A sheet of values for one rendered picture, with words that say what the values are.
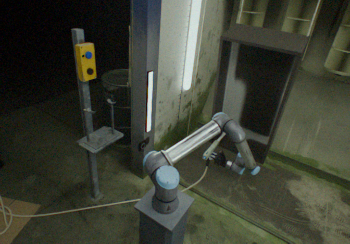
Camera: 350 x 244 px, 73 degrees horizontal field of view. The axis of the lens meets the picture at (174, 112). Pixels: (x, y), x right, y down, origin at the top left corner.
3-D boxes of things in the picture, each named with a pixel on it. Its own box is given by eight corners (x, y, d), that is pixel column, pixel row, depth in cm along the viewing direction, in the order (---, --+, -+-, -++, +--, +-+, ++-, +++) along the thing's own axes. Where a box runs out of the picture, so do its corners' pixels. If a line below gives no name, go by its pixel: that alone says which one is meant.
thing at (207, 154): (203, 173, 233) (207, 155, 222) (199, 171, 235) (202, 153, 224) (222, 148, 270) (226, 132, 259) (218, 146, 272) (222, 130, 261)
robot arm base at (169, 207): (169, 219, 153) (170, 209, 148) (145, 204, 161) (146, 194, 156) (184, 200, 167) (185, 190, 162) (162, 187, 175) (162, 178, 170)
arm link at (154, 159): (147, 174, 156) (235, 116, 172) (137, 158, 169) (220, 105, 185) (154, 186, 165) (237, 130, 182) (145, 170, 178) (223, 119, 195)
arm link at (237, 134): (245, 125, 164) (263, 169, 208) (233, 116, 173) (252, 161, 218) (232, 136, 163) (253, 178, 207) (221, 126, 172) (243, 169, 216)
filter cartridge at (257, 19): (251, 54, 339) (267, -11, 297) (258, 62, 308) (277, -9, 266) (226, 52, 339) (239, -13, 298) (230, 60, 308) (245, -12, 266)
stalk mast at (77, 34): (96, 193, 245) (78, 27, 166) (99, 195, 242) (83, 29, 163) (91, 196, 240) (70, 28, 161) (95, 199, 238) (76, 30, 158)
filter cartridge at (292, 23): (286, 73, 276) (311, -6, 235) (263, 64, 304) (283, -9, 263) (307, 71, 290) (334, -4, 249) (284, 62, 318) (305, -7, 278)
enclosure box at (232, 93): (221, 123, 285) (236, 23, 209) (272, 143, 259) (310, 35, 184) (209, 142, 262) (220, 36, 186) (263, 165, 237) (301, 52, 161)
